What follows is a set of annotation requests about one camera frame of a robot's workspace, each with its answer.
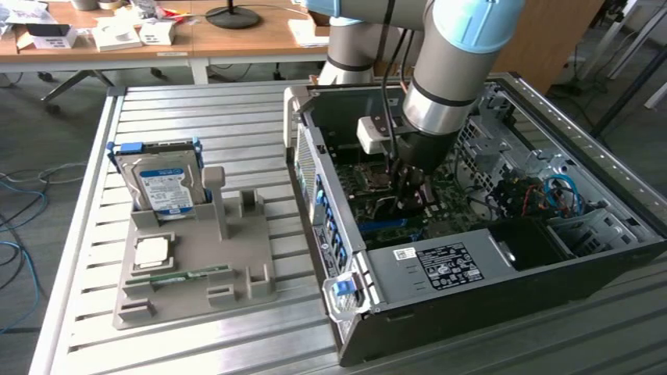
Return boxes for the red wire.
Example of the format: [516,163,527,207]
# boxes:
[524,184,548,214]

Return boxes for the green RAM stick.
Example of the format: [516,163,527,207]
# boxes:
[127,264,231,286]

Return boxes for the white floor cable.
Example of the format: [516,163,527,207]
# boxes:
[0,162,88,185]

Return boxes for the blue expansion slot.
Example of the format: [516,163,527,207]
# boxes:
[359,218,412,235]

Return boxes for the grey power supply unit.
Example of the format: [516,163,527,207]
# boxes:
[366,228,522,305]

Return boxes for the silver chipset heatsink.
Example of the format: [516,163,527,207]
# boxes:
[427,222,460,239]

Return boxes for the white table leg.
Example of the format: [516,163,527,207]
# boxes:
[607,0,667,109]

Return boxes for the small white box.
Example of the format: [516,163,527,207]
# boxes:
[137,20,177,46]

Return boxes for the metal CPU socket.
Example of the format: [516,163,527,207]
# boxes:
[354,161,395,193]

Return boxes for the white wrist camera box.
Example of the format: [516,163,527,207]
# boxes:
[355,116,398,155]

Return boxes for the flat white box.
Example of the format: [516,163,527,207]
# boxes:
[91,21,144,52]

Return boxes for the white box with black lid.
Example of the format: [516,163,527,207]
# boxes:
[25,23,79,50]

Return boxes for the grey plastic parts rack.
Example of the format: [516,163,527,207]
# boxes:
[112,166,282,332]

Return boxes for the wooden cabinet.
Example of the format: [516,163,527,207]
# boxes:
[488,0,607,95]

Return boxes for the hard disk in blue caddy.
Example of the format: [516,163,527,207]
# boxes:
[105,137,204,223]

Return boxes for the blue wire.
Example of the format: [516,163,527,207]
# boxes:
[540,174,586,218]

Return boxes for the white paper stack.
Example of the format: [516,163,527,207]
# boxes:
[287,18,331,48]

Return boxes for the open black PC case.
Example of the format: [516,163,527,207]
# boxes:
[283,71,667,368]

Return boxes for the silver disk bay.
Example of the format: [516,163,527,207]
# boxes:
[546,208,640,259]

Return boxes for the clear plastic bag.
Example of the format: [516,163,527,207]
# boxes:
[0,0,59,27]

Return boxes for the silver CPU chip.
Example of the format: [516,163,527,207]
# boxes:
[132,237,172,271]

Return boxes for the black round lamp base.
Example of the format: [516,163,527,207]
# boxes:
[204,0,262,30]

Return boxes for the green motherboard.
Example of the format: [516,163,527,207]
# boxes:
[332,142,504,251]

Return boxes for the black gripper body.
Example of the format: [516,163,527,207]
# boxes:
[390,123,464,173]

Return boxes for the blue floor cable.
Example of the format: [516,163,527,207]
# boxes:
[0,173,49,234]
[0,240,43,335]

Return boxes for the blue case latch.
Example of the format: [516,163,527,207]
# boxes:
[332,280,356,301]

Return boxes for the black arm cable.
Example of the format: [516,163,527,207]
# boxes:
[379,0,406,169]

